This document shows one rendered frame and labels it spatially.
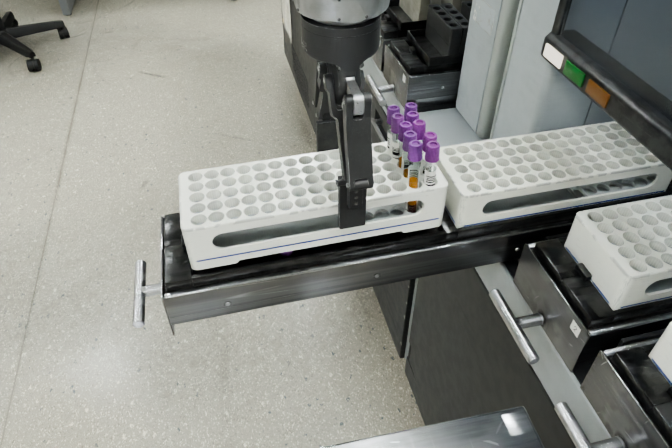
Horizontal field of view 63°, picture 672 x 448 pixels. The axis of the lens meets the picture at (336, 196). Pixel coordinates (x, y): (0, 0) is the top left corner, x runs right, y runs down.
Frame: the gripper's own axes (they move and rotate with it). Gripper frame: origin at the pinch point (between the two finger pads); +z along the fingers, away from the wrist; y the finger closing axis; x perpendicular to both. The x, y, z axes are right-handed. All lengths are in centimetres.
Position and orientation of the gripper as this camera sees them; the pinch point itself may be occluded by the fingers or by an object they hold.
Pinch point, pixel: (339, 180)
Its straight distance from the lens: 64.0
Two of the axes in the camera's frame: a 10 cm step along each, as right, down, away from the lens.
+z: 0.0, 7.6, 6.5
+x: 9.7, -1.6, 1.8
